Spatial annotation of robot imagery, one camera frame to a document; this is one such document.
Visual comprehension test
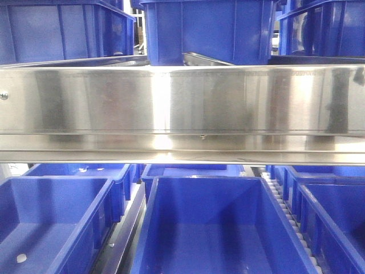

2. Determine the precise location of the blue bin lower centre rear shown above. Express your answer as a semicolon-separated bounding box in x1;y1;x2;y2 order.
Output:
141;164;245;202

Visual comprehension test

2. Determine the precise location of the dark blue bin upper left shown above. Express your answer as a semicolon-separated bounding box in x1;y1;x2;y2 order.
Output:
1;1;135;65

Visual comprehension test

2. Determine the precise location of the dark blue bin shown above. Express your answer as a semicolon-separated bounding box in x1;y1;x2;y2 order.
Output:
1;1;135;65
277;1;364;57
140;1;277;66

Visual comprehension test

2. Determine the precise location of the blue bin lower right rear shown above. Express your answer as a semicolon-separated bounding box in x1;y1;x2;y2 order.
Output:
266;165;364;215

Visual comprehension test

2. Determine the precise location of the blue bin lower centre front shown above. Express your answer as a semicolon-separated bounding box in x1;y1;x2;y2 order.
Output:
131;176;316;273

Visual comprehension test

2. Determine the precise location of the blue bin lower left front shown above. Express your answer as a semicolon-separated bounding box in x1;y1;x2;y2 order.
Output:
1;177;112;273

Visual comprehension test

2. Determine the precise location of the dark blue bin upper centre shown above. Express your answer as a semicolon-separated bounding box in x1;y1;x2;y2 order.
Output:
140;1;277;66

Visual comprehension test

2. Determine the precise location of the blue bin lower left rear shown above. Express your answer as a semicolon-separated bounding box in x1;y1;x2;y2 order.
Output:
23;163;143;223

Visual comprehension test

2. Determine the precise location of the steel shelf front beam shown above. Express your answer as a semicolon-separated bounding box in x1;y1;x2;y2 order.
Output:
1;64;364;166

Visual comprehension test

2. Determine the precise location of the white roller track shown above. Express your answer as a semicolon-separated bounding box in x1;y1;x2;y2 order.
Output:
258;167;323;273

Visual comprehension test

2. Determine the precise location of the dark blue bin upper right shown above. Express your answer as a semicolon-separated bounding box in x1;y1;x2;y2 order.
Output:
277;1;364;57

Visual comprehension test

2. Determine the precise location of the blue bin lower right front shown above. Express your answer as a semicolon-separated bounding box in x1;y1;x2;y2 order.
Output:
299;184;364;273

